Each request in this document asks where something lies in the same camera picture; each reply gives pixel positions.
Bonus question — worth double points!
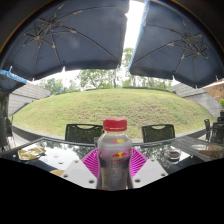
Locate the red-capped clear drink bottle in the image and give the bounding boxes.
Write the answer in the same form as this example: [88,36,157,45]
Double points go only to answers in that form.
[96,117,134,191]

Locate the glass ashtray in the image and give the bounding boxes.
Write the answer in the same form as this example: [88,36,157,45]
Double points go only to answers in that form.
[166,148,183,162]

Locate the dark wicker chair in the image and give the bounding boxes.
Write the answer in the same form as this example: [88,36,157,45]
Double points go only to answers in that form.
[140,123,177,144]
[203,117,224,145]
[64,123,105,145]

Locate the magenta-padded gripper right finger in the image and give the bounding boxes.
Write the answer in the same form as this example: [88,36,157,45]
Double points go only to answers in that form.
[130,147,169,190]

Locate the navy umbrella with blue band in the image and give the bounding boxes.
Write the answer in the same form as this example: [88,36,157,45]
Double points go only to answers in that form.
[0,68,28,95]

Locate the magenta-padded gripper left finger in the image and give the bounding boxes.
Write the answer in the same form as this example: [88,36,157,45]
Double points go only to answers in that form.
[60,147,100,190]

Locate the yellow snack packet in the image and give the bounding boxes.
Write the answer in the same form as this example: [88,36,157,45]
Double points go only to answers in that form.
[16,146,47,162]

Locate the large navy patio umbrella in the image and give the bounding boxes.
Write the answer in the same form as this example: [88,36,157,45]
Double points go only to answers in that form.
[127,0,224,90]
[0,0,131,82]

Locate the orange patio umbrella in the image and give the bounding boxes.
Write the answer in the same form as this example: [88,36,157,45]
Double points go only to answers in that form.
[202,78,224,102]

